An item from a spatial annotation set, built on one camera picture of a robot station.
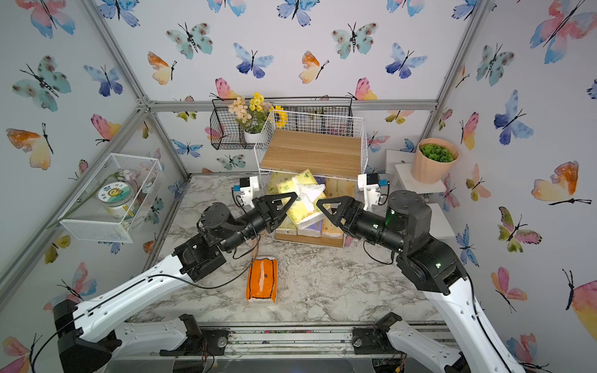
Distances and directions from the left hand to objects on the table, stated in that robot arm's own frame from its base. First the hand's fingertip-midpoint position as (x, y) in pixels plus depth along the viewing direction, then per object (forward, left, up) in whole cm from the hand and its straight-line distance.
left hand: (295, 197), depth 55 cm
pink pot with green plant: (+22, -45, -9) cm, 51 cm away
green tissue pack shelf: (+20, +7, -14) cm, 26 cm away
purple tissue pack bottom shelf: (+14, -6, -38) cm, 41 cm away
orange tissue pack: (-6, +13, -37) cm, 40 cm away
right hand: (-4, -7, +1) cm, 8 cm away
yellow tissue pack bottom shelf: (+14, -12, -38) cm, 42 cm away
